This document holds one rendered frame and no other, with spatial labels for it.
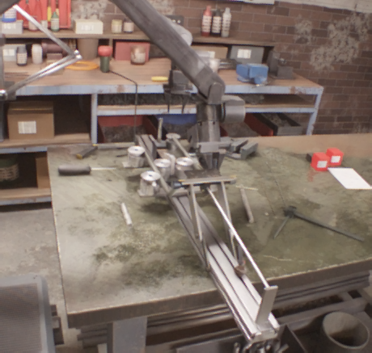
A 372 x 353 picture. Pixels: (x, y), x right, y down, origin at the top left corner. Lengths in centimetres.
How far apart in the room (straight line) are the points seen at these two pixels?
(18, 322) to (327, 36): 336
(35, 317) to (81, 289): 82
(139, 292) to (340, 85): 361
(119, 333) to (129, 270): 16
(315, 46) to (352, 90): 69
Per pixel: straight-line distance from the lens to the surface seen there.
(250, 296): 85
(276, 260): 101
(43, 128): 254
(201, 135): 105
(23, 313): 170
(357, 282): 214
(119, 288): 87
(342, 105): 435
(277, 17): 365
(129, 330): 99
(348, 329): 199
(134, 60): 292
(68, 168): 126
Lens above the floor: 148
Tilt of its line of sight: 28 degrees down
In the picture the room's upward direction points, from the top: 7 degrees clockwise
